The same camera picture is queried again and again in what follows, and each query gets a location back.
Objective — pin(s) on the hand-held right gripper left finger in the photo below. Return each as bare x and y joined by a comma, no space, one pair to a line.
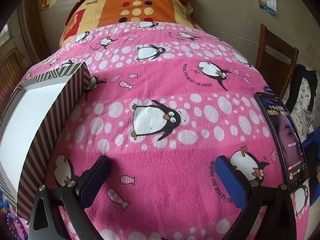
93,180

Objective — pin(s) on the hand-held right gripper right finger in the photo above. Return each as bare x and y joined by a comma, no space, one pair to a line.
230,182

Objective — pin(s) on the striped cardboard box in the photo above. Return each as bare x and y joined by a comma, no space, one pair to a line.
62,110

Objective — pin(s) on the black smartphone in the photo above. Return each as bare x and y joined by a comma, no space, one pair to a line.
287,142

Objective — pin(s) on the blue garment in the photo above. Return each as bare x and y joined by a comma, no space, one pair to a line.
312,147

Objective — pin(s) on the floral cloth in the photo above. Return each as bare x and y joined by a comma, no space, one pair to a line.
303,122

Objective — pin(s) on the pink penguin print blanket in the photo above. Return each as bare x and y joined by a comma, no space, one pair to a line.
175,100

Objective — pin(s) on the black garment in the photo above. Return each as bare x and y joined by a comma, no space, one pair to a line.
300,80

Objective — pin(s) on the brown wooden chair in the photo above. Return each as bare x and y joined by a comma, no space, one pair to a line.
262,55

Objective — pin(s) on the brown wooden cabinet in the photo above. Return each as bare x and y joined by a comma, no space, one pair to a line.
12,75

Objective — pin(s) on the orange patterned pillow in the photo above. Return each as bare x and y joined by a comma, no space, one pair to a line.
140,7

